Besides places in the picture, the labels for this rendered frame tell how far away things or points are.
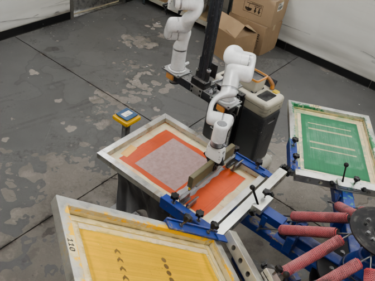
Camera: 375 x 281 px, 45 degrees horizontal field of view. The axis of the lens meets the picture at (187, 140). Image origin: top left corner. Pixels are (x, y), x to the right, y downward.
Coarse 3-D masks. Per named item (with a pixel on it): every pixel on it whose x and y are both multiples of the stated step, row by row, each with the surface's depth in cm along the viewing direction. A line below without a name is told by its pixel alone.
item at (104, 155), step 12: (156, 120) 283; (168, 120) 286; (132, 132) 270; (144, 132) 274; (192, 132) 278; (120, 144) 260; (204, 144) 274; (108, 156) 251; (120, 168) 244; (132, 180) 241; (144, 180) 240; (264, 180) 255; (156, 192) 234; (252, 192) 248; (228, 204) 235; (240, 204) 240; (216, 216) 227
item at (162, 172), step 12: (144, 144) 268; (132, 156) 259; (144, 156) 260; (156, 156) 262; (144, 168) 252; (156, 168) 253; (168, 168) 255; (180, 168) 256; (156, 180) 246; (168, 180) 247; (180, 180) 249; (204, 192) 244; (216, 192) 245; (204, 204) 237; (216, 204) 238
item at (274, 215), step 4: (268, 208) 229; (264, 212) 226; (268, 212) 227; (272, 212) 227; (276, 212) 228; (260, 216) 229; (268, 216) 225; (272, 216) 225; (276, 216) 226; (280, 216) 226; (284, 216) 226; (268, 220) 226; (272, 220) 225; (276, 220) 223; (280, 220) 224; (284, 220) 224; (272, 224) 226; (276, 224) 224; (280, 224) 222; (276, 228) 225
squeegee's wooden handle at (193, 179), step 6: (228, 150) 246; (228, 156) 249; (210, 162) 236; (204, 168) 232; (210, 168) 237; (192, 174) 227; (198, 174) 228; (204, 174) 234; (192, 180) 226; (198, 180) 231; (192, 186) 229
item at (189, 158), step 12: (168, 132) 281; (156, 144) 270; (168, 144) 271; (180, 144) 273; (168, 156) 263; (180, 156) 264; (192, 156) 266; (204, 156) 268; (192, 168) 258; (228, 168) 262; (216, 180) 253; (228, 180) 254; (240, 180) 255; (228, 192) 246
